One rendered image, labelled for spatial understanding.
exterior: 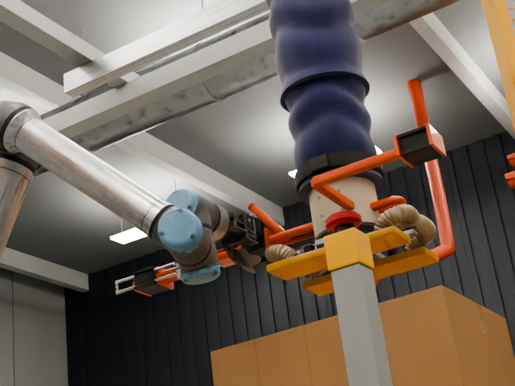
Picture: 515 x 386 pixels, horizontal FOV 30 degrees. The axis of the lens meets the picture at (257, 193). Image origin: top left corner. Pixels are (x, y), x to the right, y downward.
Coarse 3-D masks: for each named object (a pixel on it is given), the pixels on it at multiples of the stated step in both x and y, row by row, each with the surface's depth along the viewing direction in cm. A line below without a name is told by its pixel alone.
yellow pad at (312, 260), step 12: (384, 228) 219; (396, 228) 218; (372, 240) 220; (384, 240) 221; (396, 240) 222; (408, 240) 224; (312, 252) 226; (324, 252) 225; (372, 252) 227; (276, 264) 230; (288, 264) 229; (300, 264) 229; (312, 264) 230; (324, 264) 231; (288, 276) 236
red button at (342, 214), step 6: (330, 216) 182; (336, 216) 181; (342, 216) 180; (348, 216) 180; (354, 216) 181; (360, 216) 183; (330, 222) 182; (336, 222) 181; (342, 222) 181; (348, 222) 181; (354, 222) 182; (360, 222) 184; (330, 228) 183; (336, 228) 182; (342, 228) 181; (348, 228) 181
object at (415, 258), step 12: (396, 252) 241; (408, 252) 235; (420, 252) 233; (432, 252) 238; (384, 264) 237; (396, 264) 238; (408, 264) 239; (420, 264) 240; (324, 276) 244; (384, 276) 246; (312, 288) 247; (324, 288) 248
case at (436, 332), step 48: (432, 288) 202; (288, 336) 218; (336, 336) 211; (384, 336) 205; (432, 336) 199; (480, 336) 211; (240, 384) 221; (288, 384) 214; (336, 384) 208; (432, 384) 196; (480, 384) 201
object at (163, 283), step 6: (162, 270) 265; (156, 276) 262; (156, 282) 262; (162, 282) 263; (168, 282) 265; (144, 288) 263; (150, 288) 264; (156, 288) 264; (162, 288) 265; (168, 288) 266; (144, 294) 268; (150, 294) 269
